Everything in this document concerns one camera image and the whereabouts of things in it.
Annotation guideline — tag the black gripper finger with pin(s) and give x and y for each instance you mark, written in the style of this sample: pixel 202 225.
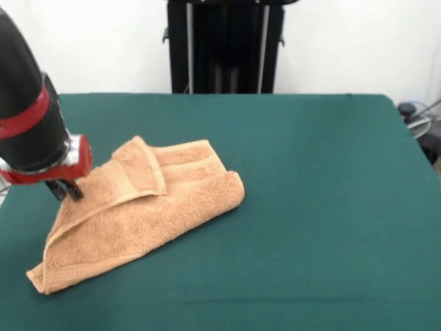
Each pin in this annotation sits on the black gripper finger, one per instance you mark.
pixel 74 191
pixel 56 191

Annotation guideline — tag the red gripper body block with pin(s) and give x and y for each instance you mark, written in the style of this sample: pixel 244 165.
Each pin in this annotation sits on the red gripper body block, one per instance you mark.
pixel 81 162

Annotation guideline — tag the tan terry towel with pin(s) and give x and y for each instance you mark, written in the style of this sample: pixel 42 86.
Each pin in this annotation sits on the tan terry towel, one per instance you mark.
pixel 138 220

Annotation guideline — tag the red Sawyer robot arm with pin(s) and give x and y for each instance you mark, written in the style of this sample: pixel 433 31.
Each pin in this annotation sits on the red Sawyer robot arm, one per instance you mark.
pixel 24 120

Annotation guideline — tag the dark green table cloth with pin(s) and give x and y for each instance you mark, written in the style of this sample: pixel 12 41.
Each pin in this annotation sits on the dark green table cloth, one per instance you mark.
pixel 310 207

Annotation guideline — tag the small black plug box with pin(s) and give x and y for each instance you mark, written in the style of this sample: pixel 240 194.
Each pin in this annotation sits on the small black plug box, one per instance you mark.
pixel 407 109

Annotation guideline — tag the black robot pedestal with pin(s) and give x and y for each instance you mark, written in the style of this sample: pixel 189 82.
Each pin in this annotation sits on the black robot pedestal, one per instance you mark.
pixel 224 45

